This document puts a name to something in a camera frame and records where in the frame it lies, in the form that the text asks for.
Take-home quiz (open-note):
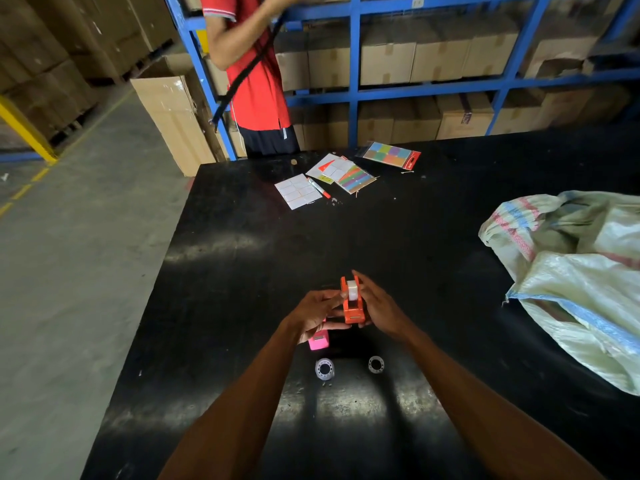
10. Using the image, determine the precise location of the blue metal shelf rack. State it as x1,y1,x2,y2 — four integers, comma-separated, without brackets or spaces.
162,0,640,161

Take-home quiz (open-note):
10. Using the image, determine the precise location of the stack of palletised cardboard boxes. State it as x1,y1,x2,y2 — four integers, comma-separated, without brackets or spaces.
0,0,180,143

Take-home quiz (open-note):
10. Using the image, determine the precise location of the woven plastic sack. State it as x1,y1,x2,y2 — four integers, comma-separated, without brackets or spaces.
478,190,640,397

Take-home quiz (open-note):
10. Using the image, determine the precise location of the row of cardboard boxes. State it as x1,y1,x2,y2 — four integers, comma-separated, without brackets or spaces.
202,15,636,153

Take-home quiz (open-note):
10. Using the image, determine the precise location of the pink tape dispenser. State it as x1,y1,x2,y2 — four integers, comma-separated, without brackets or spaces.
308,319,331,351

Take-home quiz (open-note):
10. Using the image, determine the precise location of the black shoulder strap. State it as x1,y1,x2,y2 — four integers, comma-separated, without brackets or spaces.
211,10,288,126

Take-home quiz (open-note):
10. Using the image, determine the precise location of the person's left forearm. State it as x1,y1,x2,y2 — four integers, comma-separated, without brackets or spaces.
157,317,311,480

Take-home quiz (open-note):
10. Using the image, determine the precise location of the yellow floor barrier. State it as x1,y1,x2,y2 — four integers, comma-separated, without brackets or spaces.
0,95,59,164

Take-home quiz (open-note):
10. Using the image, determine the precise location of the orange tape dispenser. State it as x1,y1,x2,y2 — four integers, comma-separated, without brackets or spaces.
340,276,367,325

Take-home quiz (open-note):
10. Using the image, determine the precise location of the striped colourful sticky tabs pack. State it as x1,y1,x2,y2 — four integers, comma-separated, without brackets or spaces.
334,165,378,195

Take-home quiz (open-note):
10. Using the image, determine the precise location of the white sticker sheet pack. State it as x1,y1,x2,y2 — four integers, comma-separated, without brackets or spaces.
305,153,355,185

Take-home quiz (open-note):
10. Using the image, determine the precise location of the person's left hand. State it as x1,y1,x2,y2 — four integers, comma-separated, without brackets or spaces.
282,289,352,345

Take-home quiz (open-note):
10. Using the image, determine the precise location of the white label sheet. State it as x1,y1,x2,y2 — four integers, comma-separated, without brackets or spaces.
274,174,324,211

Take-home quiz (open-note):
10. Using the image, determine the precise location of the colourful sticky notes pack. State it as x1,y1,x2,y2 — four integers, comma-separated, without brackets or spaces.
361,141,422,171

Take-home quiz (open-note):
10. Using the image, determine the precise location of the person's right forearm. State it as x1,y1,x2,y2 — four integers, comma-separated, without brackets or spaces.
397,326,606,480

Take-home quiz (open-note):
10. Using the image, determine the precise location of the person's right hand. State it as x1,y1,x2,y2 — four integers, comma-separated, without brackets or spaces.
351,270,416,341

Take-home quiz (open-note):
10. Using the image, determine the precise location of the tall open cardboard box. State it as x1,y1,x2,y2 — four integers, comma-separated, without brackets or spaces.
130,54,228,178

